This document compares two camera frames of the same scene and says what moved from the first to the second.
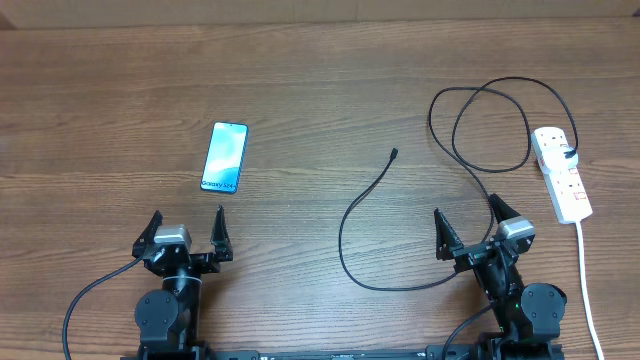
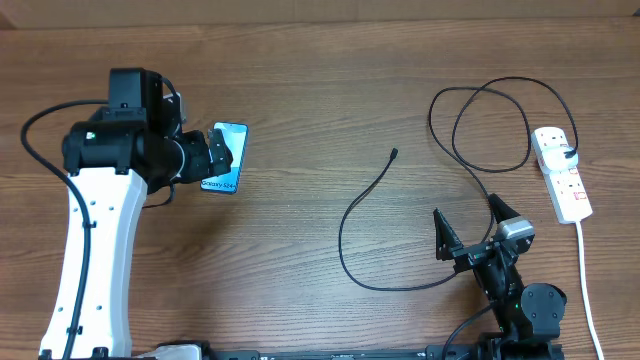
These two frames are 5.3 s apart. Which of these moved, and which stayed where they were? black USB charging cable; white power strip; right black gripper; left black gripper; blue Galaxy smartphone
Moved: left black gripper
Stayed: blue Galaxy smartphone; black USB charging cable; right black gripper; white power strip
